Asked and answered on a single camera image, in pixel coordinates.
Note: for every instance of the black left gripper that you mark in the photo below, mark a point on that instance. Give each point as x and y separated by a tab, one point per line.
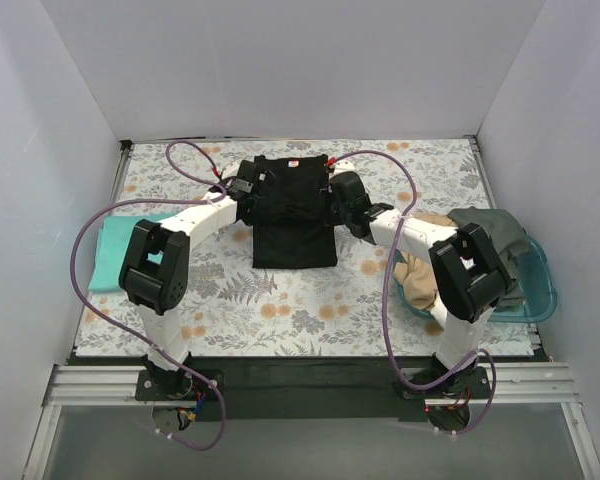
250	201

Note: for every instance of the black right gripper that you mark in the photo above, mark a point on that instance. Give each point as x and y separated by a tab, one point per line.
338	201

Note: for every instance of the black t shirt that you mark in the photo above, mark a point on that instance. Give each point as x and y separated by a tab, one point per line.
290	218

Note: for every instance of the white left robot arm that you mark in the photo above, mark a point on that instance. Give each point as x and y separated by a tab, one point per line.
155	269

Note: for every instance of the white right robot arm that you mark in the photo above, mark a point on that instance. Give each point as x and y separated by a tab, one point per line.
400	231

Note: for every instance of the floral patterned table mat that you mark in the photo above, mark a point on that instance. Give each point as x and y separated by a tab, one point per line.
233	309

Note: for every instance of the beige t shirt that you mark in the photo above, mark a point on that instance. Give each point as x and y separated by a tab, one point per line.
416	279

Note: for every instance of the folded teal t shirt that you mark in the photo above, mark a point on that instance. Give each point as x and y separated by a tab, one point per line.
113	241

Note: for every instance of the grey green t shirt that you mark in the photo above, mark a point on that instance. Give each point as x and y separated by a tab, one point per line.
509	240

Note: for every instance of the blue transparent plastic basket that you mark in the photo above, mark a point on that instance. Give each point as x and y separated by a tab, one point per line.
535	285

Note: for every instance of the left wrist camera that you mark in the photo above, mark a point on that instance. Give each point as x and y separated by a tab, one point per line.
249	172

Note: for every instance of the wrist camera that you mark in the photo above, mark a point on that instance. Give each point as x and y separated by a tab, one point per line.
249	172
377	209

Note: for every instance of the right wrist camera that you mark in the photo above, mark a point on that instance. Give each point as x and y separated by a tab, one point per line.
377	209

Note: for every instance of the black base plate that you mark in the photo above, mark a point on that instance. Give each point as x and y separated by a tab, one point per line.
276	388

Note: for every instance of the aluminium frame rail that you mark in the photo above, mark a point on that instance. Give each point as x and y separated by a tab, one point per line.
506	382

